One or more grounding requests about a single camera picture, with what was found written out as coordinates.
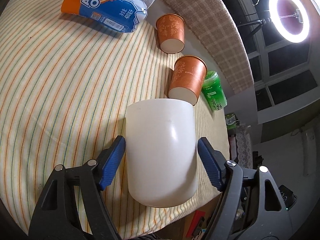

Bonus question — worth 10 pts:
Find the white plastic cup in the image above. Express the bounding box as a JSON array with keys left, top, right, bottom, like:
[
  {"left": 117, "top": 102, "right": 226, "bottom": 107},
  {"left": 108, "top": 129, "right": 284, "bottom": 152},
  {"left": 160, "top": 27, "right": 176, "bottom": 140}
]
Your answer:
[{"left": 125, "top": 99, "right": 198, "bottom": 208}]

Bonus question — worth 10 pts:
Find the near orange paper cup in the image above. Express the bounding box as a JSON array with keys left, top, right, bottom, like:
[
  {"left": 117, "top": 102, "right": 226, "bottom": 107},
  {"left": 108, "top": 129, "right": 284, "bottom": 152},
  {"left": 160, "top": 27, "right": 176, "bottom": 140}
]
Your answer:
[{"left": 168, "top": 55, "right": 207, "bottom": 106}]

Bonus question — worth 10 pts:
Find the orange paper cup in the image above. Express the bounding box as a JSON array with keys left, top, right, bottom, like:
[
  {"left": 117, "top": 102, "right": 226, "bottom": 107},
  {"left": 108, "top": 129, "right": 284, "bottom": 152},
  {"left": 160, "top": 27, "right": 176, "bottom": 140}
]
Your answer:
[
  {"left": 156, "top": 14, "right": 185, "bottom": 54},
  {"left": 168, "top": 55, "right": 207, "bottom": 106}
]

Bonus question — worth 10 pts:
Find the far orange paper cup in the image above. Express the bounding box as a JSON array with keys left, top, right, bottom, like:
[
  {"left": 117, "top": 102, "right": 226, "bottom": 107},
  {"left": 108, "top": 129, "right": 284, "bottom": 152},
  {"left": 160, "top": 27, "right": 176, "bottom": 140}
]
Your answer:
[{"left": 156, "top": 14, "right": 185, "bottom": 54}]

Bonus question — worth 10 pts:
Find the green paper bag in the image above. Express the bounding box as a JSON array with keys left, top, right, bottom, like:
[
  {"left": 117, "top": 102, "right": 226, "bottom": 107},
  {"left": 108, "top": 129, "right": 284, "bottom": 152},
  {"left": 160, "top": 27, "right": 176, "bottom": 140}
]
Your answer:
[{"left": 225, "top": 113, "right": 240, "bottom": 130}]

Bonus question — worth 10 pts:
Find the green plastic bottle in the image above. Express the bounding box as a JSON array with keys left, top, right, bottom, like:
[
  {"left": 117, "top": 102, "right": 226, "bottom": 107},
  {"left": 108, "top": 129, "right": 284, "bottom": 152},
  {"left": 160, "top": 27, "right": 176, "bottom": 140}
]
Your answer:
[{"left": 201, "top": 70, "right": 227, "bottom": 111}]

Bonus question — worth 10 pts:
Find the orange blue Arctic Ocean bottle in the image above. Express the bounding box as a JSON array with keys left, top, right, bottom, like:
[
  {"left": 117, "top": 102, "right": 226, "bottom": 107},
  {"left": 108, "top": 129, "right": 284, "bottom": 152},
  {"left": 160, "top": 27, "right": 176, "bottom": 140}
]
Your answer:
[{"left": 61, "top": 0, "right": 148, "bottom": 33}]

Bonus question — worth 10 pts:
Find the brown plaid blanket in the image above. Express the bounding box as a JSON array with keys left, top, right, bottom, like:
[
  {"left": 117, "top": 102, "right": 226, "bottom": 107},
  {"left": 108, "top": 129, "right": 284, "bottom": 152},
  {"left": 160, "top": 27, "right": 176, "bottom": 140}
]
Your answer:
[{"left": 161, "top": 0, "right": 254, "bottom": 94}]

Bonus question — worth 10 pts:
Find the ring light on tripod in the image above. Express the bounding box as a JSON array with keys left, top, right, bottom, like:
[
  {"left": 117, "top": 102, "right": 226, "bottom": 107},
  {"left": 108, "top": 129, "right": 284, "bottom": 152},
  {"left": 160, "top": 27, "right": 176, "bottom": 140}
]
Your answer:
[{"left": 237, "top": 0, "right": 310, "bottom": 43}]

